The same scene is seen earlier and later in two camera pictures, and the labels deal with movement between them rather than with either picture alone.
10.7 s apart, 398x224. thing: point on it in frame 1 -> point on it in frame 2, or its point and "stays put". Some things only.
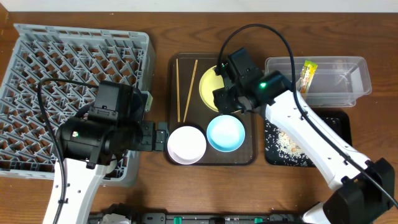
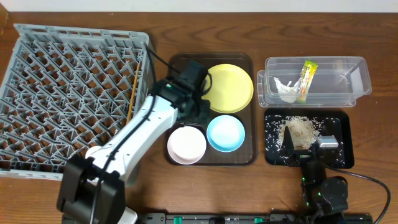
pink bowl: [186, 145] stays put
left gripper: [148, 136] -> [199, 109]
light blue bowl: [225, 133] stays put
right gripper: [222, 101] -> [304, 156]
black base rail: [204, 218] stays put
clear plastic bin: [337, 82] stays put
